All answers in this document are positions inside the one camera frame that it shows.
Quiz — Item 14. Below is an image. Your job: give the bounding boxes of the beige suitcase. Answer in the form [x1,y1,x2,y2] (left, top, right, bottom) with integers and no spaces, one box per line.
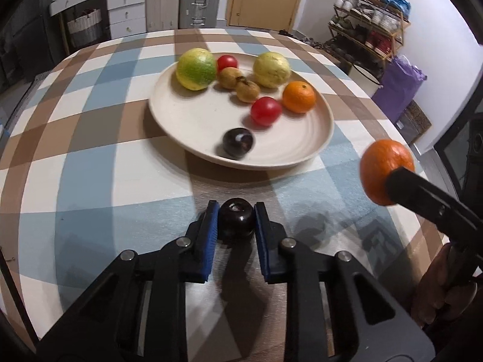
[145,0,182,33]

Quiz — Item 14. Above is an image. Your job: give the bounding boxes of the small orange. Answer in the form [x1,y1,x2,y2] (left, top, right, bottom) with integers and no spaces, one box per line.
[282,81,316,114]

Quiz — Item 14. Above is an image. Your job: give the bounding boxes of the green yellow citrus fruit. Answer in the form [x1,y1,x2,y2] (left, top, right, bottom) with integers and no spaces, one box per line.
[176,48,219,91]

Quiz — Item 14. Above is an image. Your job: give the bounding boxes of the wooden shoe rack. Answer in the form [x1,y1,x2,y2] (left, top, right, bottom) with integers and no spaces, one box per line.
[328,0,412,72]

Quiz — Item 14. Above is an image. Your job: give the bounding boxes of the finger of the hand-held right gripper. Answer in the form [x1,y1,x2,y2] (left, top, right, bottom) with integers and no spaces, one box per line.
[385,166,483,250]

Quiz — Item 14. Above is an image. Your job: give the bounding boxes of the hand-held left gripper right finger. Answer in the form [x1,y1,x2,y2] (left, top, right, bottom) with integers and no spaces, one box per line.
[254,202,436,362]

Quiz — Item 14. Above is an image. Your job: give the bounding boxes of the white round bin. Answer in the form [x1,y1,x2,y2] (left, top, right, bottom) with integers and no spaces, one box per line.
[351,63,382,90]

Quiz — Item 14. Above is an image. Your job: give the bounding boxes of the brown speckled box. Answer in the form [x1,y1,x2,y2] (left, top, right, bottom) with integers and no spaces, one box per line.
[396,100,432,144]

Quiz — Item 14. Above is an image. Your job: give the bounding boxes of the red tomato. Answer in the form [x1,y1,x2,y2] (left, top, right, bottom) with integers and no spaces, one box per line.
[217,55,238,74]
[251,97,283,127]

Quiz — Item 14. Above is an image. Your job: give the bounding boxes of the large brown fruit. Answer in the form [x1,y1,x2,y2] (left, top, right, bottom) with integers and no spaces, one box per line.
[218,67,244,90]

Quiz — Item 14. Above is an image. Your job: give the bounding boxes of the person's right hand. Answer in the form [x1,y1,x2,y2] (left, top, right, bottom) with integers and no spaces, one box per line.
[411,242,478,327]

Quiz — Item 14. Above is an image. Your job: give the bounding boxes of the purple bag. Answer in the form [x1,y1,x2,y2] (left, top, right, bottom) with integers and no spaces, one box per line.
[372,56,428,121]

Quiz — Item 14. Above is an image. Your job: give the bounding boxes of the small brown fruit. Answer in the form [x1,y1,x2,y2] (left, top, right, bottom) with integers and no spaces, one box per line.
[236,77,261,103]

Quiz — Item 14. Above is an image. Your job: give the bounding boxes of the large orange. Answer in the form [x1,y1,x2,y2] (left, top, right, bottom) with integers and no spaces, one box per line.
[359,139,416,207]

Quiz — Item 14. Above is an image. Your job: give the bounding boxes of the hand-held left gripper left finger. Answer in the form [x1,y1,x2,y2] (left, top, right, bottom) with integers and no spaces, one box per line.
[36,201,220,362]

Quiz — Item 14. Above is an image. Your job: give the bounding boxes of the yellow bumpy citrus fruit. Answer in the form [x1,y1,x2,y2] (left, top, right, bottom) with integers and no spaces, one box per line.
[253,52,292,89]

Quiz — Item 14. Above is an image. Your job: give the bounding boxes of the shoes on rack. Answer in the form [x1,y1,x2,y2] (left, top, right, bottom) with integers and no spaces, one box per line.
[334,0,412,55]

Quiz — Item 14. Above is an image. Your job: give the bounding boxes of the white drawer desk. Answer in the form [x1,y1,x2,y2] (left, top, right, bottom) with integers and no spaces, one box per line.
[50,0,148,40]

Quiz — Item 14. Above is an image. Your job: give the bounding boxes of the row of floor shoes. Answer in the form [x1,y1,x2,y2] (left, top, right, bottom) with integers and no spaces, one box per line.
[279,28,351,61]

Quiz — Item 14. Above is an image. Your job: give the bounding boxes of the dark purple plum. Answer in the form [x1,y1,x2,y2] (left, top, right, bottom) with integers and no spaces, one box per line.
[222,128,254,159]
[218,198,256,240]

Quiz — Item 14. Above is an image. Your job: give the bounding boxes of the grey refrigerator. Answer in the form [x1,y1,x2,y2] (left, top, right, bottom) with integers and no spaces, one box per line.
[0,0,61,91]

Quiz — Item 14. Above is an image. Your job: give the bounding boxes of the cream round plate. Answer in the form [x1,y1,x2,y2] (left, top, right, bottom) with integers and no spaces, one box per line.
[148,52,335,170]

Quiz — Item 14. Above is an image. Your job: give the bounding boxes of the wicker basket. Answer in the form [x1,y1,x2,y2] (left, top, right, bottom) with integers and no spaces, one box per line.
[67,8,102,46]

